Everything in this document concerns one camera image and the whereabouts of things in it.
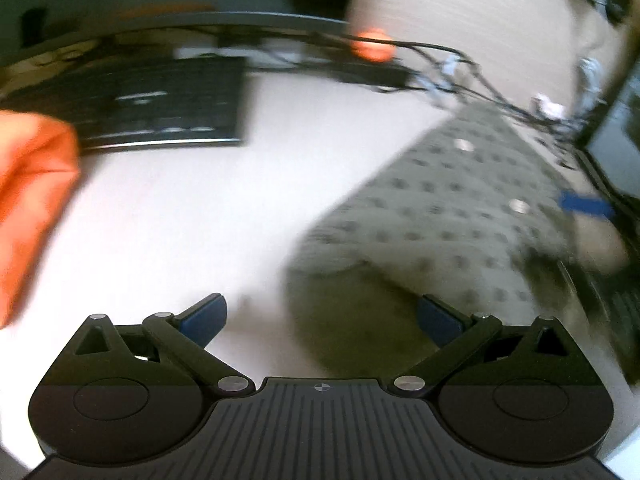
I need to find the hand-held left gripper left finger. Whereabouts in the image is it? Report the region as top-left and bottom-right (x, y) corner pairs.
(74, 292), (256, 398)

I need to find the white power cable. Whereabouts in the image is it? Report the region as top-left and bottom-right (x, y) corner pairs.
(575, 0), (614, 122)

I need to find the orange cloth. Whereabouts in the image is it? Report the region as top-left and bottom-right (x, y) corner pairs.
(0, 110), (82, 332)

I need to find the black power adapter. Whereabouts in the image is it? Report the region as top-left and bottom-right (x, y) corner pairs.
(320, 59), (414, 92)

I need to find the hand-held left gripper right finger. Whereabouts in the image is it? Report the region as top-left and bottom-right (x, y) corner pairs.
(392, 294), (571, 398)

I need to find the tangle of black cables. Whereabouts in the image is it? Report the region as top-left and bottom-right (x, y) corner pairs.
(215, 25), (601, 171)

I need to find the black keyboard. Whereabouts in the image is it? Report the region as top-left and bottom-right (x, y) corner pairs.
(0, 55), (251, 152)

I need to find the crumpled white tissue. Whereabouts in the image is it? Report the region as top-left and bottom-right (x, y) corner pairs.
(532, 94), (569, 122)

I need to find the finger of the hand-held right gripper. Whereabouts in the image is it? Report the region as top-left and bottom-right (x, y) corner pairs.
(522, 252), (597, 307)
(559, 191), (616, 221)

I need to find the olive dotted knit cardigan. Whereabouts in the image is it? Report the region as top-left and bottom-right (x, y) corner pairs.
(285, 102), (631, 376)

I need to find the light grey cable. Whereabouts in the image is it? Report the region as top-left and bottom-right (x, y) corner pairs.
(425, 56), (462, 107)

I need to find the white glass-sided computer case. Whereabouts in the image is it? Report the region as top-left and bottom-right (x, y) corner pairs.
(575, 45), (640, 212)

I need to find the small orange toy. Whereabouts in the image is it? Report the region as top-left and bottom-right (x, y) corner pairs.
(350, 28), (396, 64)

